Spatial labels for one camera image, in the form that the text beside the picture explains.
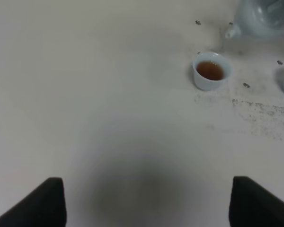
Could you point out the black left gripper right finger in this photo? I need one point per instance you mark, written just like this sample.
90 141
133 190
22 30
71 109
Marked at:
251 205

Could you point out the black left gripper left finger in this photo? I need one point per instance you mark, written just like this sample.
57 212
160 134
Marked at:
45 206

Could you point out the light blue porcelain teapot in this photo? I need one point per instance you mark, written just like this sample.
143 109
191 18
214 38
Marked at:
258 19

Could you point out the left blue porcelain teacup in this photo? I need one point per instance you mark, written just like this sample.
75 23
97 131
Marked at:
210 70

